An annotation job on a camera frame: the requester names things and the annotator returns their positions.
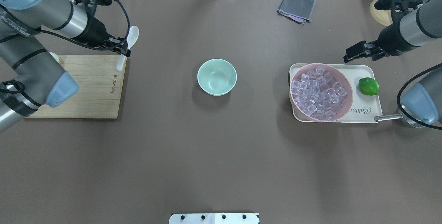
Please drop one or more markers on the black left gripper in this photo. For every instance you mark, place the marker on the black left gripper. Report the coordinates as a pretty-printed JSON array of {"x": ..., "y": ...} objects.
[{"x": 95, "y": 31}]

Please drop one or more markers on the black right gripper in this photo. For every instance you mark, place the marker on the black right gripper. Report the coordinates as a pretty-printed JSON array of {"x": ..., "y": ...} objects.
[{"x": 391, "y": 41}]

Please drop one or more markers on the white plastic spoon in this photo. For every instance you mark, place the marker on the white plastic spoon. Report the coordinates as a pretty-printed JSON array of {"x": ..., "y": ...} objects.
[{"x": 132, "y": 38}]

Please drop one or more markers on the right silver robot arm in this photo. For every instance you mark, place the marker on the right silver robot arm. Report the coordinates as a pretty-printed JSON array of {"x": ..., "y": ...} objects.
[{"x": 415, "y": 23}]

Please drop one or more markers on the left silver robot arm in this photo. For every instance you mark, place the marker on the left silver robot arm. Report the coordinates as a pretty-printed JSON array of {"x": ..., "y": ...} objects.
[{"x": 40, "y": 79}]

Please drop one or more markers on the pink bowl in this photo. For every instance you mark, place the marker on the pink bowl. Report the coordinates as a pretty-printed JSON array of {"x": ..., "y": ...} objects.
[{"x": 345, "y": 85}]

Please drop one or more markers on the clear ice cubes pile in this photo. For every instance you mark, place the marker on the clear ice cubes pile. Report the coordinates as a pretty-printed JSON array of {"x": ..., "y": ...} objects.
[{"x": 317, "y": 92}]

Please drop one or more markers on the metal ice scoop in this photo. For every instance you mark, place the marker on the metal ice scoop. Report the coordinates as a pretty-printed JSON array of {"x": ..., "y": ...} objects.
[{"x": 399, "y": 116}]

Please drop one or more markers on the mint green bowl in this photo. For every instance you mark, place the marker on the mint green bowl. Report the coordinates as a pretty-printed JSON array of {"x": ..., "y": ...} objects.
[{"x": 217, "y": 77}]

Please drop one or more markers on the green lime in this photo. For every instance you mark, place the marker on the green lime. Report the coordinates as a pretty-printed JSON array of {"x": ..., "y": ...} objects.
[{"x": 368, "y": 86}]

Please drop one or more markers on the wooden cup tree stand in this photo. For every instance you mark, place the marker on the wooden cup tree stand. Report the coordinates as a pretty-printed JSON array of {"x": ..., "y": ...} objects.
[{"x": 381, "y": 15}]

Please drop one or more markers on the wooden cutting board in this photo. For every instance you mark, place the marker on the wooden cutting board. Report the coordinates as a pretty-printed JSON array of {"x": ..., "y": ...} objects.
[{"x": 100, "y": 79}]

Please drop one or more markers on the cream plastic tray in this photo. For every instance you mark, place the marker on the cream plastic tray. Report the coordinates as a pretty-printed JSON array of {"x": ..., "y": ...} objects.
[{"x": 364, "y": 107}]

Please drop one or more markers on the grey folded cloth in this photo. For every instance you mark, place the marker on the grey folded cloth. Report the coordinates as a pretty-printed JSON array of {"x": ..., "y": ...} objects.
[{"x": 299, "y": 11}]

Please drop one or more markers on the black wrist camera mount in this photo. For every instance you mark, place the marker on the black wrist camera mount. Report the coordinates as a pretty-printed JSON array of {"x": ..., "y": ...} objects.
[{"x": 398, "y": 6}]

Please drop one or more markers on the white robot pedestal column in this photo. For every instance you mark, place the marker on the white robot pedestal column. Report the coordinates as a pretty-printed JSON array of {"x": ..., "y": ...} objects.
[{"x": 215, "y": 218}]

